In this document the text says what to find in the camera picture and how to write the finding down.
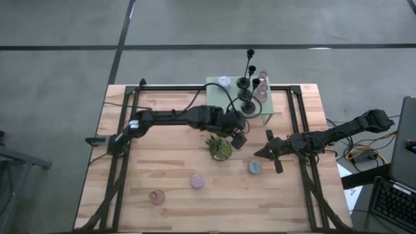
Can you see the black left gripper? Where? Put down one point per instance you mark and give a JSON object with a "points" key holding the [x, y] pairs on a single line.
{"points": [[239, 139]]}

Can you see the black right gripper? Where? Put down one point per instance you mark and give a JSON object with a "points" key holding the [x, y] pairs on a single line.
{"points": [[279, 148]]}

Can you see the black metal candlestick holder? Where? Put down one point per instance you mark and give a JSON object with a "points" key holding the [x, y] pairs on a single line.
{"points": [[248, 108], [243, 83], [245, 95]]}

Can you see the pink ribbed glass candle holder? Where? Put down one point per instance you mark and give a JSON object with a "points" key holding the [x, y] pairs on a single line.
{"points": [[263, 76], [262, 96], [157, 197]]}

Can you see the white leaf-patterned candle tin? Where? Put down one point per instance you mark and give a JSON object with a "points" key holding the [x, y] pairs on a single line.
{"points": [[224, 81]]}

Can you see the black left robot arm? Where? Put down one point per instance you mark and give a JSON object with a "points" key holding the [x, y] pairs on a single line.
{"points": [[182, 117]]}

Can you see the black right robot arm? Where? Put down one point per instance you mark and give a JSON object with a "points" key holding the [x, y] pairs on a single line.
{"points": [[338, 130]]}

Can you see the teal leaf-patterned candle tin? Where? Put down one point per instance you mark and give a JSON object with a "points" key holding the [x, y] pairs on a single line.
{"points": [[254, 167]]}

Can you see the pink patterned candle tin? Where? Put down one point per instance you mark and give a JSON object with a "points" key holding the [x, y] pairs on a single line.
{"points": [[197, 181]]}

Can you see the succulent plant in black pot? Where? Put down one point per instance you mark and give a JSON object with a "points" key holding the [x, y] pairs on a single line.
{"points": [[221, 150]]}

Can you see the pale green perforated metal shelf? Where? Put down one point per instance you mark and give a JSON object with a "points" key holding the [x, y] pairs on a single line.
{"points": [[217, 100]]}

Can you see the white paper sheet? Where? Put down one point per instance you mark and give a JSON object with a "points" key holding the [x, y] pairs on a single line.
{"points": [[352, 195]]}

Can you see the black power supply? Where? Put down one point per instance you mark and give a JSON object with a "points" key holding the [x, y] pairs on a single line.
{"points": [[365, 157]]}

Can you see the laptop computer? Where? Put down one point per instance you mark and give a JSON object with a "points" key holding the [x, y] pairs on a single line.
{"points": [[364, 177]]}

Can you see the black computer keyboard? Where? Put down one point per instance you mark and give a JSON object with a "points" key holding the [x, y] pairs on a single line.
{"points": [[395, 203]]}

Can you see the grey laptop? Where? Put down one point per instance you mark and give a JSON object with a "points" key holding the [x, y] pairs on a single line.
{"points": [[404, 146]]}

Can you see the grey metal stand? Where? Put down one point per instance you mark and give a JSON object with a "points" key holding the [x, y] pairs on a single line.
{"points": [[26, 161]]}

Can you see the black table rig frame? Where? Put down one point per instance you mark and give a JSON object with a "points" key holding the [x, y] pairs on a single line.
{"points": [[169, 87]]}

